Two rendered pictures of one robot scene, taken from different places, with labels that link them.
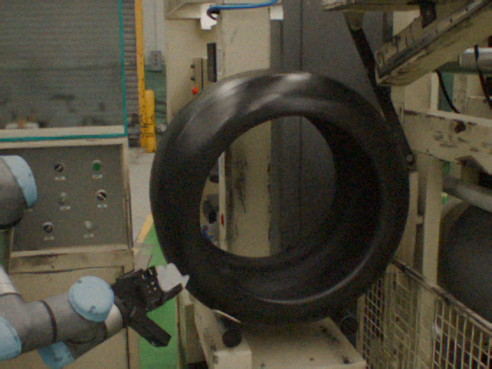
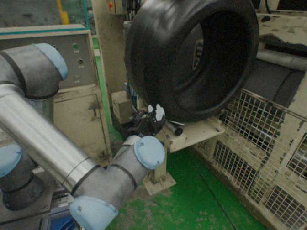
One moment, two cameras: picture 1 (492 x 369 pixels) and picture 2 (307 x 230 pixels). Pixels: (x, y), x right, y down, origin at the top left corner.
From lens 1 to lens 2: 0.74 m
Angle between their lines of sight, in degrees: 25
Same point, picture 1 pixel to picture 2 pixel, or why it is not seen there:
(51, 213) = not seen: hidden behind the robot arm
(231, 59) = not seen: outside the picture
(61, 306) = (135, 167)
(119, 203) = (90, 64)
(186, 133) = (164, 22)
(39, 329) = (127, 192)
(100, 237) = (82, 81)
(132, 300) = (146, 131)
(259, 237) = not seen: hidden behind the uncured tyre
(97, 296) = (156, 152)
